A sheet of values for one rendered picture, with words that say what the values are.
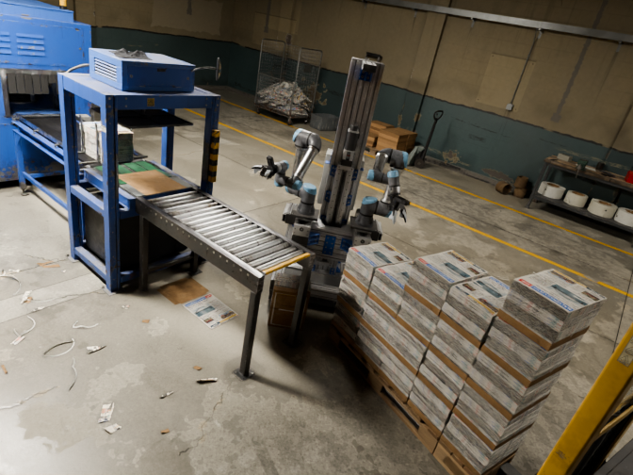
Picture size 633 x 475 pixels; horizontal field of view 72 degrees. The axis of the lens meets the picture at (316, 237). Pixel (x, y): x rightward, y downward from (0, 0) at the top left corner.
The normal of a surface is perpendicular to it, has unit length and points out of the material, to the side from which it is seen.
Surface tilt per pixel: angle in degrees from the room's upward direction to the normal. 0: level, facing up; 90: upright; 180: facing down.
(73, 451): 0
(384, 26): 90
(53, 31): 90
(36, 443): 0
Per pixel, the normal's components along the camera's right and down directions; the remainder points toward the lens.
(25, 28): 0.76, 0.40
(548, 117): -0.62, 0.24
